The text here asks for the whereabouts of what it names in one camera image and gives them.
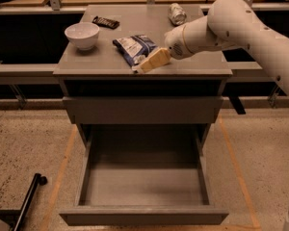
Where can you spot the dark snack bar wrapper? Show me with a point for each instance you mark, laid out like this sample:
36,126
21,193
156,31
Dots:
105,22

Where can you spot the open grey bottom drawer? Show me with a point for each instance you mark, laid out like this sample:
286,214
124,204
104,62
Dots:
143,175

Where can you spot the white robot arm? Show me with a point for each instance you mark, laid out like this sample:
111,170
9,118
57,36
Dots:
229,23

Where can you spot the white bowl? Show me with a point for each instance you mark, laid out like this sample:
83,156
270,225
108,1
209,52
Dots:
83,35

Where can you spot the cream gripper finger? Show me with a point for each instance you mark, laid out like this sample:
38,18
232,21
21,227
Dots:
157,58

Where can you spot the grey drawer cabinet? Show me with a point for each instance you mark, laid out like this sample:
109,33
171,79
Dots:
103,72

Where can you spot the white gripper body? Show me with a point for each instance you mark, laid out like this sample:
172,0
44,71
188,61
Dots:
174,43

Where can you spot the grey middle drawer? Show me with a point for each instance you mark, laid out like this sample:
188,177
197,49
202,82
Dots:
143,110

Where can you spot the crushed silver can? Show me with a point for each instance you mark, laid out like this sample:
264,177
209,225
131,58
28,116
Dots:
177,15

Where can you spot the blue chip bag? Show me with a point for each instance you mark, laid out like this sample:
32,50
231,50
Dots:
135,49

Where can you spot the black chair base leg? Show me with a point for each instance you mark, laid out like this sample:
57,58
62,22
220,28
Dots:
13,219

